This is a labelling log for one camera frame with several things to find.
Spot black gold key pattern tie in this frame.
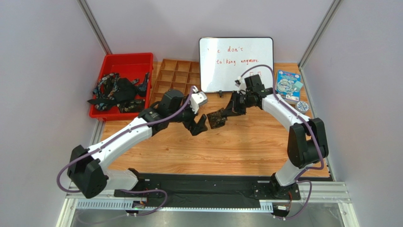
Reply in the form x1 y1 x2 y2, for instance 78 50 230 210
207 108 227 129

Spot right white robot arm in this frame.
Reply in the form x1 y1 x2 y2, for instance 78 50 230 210
220 75 328 197

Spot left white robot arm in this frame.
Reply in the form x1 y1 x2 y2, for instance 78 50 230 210
60 86 208 199

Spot brown compartment tray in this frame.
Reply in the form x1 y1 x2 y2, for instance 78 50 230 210
150 59 201 104

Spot white whiteboard with red writing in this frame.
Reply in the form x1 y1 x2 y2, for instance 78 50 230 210
199 37 274 93

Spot blue packaged item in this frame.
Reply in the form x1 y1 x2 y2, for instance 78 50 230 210
275 70 304 105

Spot blue floral pattern tie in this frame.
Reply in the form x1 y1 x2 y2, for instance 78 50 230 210
88 72 150 113

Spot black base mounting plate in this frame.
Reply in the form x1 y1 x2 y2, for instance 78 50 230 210
131 174 301 209

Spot blue round tin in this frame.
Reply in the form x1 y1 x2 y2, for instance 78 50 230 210
295 101 310 114

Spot black plain tie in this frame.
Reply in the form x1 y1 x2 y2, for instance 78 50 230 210
87 77 137 110

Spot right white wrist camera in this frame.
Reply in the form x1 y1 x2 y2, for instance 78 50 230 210
235 76 246 92

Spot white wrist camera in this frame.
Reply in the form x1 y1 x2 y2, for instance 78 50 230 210
235 76 246 92
190 86 208 114

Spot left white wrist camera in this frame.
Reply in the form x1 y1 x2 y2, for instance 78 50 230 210
190 86 208 114

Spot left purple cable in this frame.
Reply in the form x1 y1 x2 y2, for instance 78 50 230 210
56 85 196 217

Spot purple cable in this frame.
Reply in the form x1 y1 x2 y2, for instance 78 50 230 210
56 85 196 217
237 64 325 220

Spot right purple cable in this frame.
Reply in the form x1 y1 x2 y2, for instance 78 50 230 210
237 64 325 220

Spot aluminium frame rail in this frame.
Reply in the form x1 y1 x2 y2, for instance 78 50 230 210
57 174 359 227

